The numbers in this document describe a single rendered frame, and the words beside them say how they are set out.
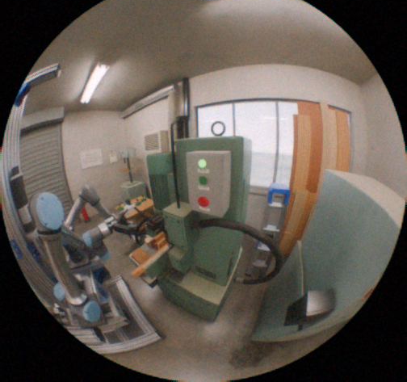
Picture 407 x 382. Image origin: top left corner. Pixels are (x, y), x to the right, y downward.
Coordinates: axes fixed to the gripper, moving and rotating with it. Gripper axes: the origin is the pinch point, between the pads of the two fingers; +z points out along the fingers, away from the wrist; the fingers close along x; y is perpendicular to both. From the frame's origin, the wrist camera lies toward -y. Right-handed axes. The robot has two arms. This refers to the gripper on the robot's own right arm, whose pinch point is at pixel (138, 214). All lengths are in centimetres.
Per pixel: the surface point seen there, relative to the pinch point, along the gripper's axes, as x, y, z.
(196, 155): -42, -40, -4
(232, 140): -46, -46, 2
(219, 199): -33, -48, -4
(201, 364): 98, -91, -65
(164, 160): -34.5, -17.4, 7.2
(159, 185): -22.8, -16.0, 5.2
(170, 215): -22.3, -33.9, -6.3
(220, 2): -163, -24, 28
